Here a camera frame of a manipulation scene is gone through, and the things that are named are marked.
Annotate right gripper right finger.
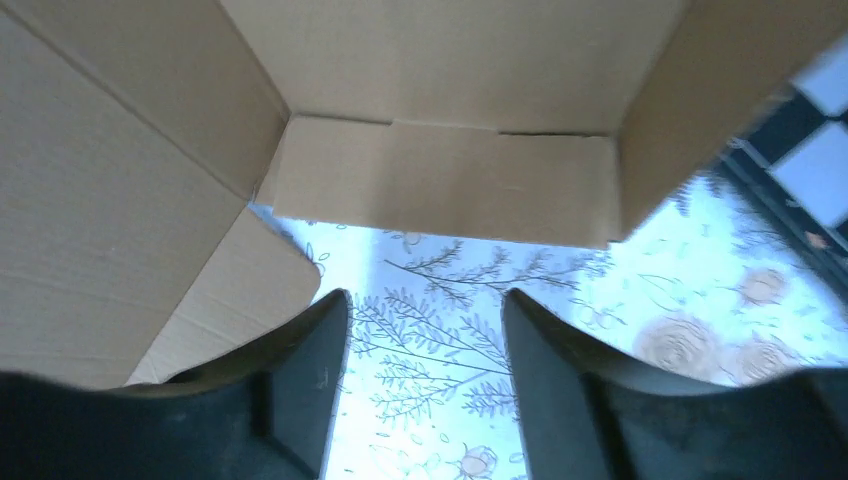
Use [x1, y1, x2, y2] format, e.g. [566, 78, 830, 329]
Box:
[502, 289, 847, 479]

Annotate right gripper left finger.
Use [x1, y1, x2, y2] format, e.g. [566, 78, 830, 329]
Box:
[1, 289, 349, 479]

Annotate cardboard box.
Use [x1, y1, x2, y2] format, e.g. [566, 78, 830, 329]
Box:
[1, 1, 847, 388]

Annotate black white chessboard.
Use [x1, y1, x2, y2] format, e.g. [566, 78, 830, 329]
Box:
[717, 37, 847, 300]

